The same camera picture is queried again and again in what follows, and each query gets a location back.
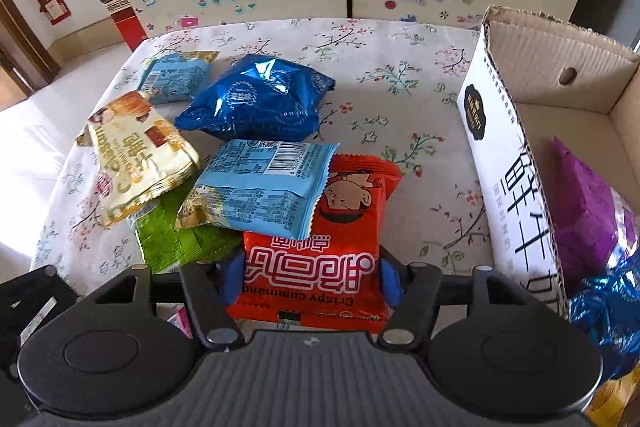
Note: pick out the pink snack packet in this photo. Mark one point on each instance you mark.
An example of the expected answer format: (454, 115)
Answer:
(179, 322)

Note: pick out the light blue snack packet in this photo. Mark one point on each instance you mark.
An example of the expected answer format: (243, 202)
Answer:
(260, 197)
(170, 77)

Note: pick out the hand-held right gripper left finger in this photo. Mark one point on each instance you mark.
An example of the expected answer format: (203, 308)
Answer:
(232, 287)

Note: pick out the red house wall decal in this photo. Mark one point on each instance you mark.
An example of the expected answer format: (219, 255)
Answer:
(52, 7)

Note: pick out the green snack packet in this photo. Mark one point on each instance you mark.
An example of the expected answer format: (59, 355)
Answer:
(170, 242)

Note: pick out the red patterned box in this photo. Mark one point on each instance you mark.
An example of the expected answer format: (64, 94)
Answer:
(131, 27)

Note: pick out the cardboard box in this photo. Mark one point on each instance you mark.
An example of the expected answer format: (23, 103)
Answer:
(515, 217)

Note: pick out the red snack packet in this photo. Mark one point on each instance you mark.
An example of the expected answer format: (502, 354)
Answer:
(310, 257)

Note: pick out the cream snack packet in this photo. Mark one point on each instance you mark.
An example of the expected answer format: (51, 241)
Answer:
(135, 157)

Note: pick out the blue foil snack packet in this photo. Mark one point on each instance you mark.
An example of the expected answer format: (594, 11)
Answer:
(260, 102)
(610, 307)

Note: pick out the yellow snack packet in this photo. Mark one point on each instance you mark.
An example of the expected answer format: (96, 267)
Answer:
(612, 399)

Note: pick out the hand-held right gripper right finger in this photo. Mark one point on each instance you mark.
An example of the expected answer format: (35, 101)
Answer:
(390, 282)

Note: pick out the purple snack packet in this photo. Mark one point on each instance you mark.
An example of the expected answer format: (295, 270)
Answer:
(585, 217)

